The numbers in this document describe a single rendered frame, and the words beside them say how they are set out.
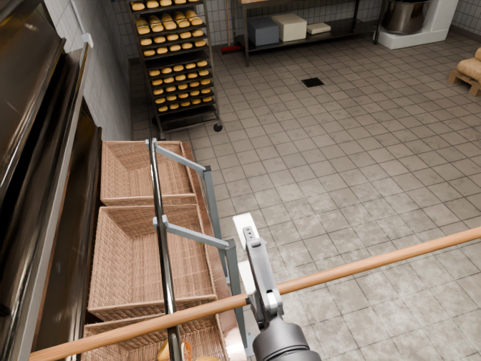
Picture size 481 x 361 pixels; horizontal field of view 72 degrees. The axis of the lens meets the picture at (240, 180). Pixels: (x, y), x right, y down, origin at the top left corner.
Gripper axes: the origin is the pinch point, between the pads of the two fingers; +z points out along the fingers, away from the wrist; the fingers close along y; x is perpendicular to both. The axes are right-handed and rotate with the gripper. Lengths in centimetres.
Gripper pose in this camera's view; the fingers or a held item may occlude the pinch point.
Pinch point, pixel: (245, 245)
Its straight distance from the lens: 60.3
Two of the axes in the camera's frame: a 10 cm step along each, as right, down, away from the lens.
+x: 9.6, -2.2, 1.6
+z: -2.6, -6.4, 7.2
